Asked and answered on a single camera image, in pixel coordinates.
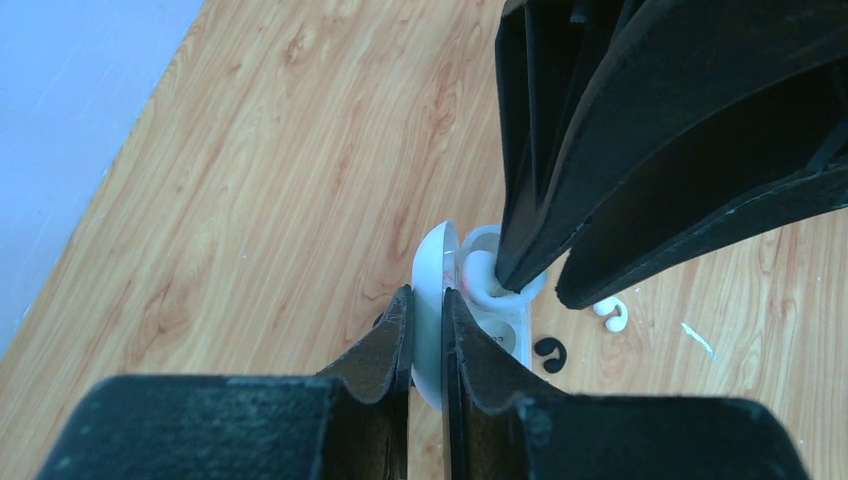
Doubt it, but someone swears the white earbud charging case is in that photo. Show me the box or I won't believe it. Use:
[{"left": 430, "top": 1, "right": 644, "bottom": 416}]
[{"left": 411, "top": 220, "right": 532, "bottom": 410}]

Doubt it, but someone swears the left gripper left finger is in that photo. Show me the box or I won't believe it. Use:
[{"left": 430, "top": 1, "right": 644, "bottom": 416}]
[{"left": 39, "top": 286, "right": 415, "bottom": 479}]

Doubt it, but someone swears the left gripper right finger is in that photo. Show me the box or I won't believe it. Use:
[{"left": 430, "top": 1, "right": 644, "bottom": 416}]
[{"left": 441, "top": 289, "right": 807, "bottom": 479}]

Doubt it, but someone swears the right black earbud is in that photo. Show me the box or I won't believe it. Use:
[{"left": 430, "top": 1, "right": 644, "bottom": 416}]
[{"left": 533, "top": 336, "right": 568, "bottom": 374}]

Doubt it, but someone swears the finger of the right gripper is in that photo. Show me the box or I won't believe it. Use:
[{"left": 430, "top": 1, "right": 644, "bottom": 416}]
[
  {"left": 495, "top": 1, "right": 847, "bottom": 292},
  {"left": 556, "top": 59, "right": 847, "bottom": 309}
]

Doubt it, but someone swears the white scrap on table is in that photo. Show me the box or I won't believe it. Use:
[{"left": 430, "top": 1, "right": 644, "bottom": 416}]
[{"left": 681, "top": 322, "right": 717, "bottom": 361}]

